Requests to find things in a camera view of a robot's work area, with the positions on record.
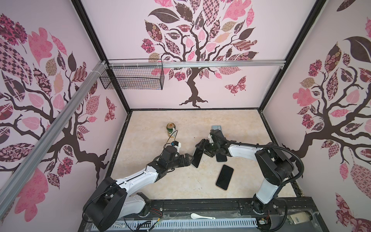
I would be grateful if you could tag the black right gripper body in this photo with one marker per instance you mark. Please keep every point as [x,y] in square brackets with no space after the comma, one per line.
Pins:
[208,148]

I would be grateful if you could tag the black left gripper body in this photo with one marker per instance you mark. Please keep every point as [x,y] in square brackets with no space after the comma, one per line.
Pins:
[174,164]

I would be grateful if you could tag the black phone pink case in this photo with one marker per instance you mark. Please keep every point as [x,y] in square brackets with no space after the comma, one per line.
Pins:
[197,156]

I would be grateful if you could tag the light blue case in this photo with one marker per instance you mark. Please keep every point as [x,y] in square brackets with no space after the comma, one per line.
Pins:
[216,127]

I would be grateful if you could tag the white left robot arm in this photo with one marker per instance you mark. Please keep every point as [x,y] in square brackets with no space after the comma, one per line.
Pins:
[116,198]

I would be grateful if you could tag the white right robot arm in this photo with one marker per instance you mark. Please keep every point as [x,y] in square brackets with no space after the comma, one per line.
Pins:
[275,166]

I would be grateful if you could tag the black phone on table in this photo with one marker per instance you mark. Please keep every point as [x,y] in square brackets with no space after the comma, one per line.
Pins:
[224,177]

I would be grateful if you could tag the white plastic spoon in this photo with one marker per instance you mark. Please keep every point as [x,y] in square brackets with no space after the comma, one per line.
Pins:
[197,216]

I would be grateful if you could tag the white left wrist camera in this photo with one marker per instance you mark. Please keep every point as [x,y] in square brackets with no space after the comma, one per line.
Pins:
[176,144]

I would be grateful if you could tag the white slotted cable duct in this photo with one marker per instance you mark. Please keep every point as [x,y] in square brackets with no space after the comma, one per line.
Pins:
[169,224]

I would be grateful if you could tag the black wire basket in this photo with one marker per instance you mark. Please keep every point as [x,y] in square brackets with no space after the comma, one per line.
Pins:
[134,74]

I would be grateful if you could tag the aluminium rail back wall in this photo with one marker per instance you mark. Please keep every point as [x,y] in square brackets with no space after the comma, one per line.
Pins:
[196,64]

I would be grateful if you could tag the aluminium rail wall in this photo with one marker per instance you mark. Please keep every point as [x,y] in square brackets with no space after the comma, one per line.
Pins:
[196,64]
[23,173]

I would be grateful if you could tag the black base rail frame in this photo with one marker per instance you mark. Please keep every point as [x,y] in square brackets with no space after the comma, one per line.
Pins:
[298,214]

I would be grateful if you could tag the aluminium rail left wall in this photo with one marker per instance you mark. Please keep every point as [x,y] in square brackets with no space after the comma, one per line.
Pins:
[23,173]

